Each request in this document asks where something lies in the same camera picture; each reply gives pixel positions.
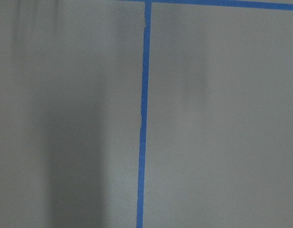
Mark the blue tape grid lines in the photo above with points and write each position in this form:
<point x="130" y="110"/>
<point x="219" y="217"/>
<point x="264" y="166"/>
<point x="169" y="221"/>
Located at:
<point x="217" y="115"/>

